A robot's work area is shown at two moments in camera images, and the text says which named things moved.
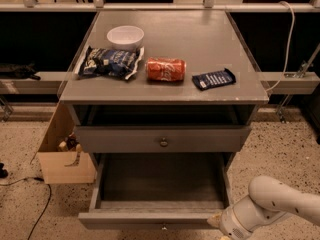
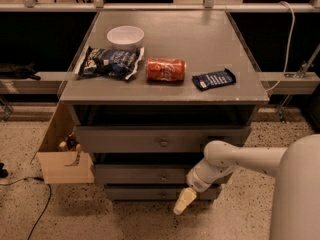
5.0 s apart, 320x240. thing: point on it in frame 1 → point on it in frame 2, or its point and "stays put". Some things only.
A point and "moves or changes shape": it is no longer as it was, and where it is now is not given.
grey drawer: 179,191 moves or changes shape
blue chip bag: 121,62 stays put
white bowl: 126,37 stays put
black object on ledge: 18,71 stays put
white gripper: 230,223 → 197,181
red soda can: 165,69 stays put
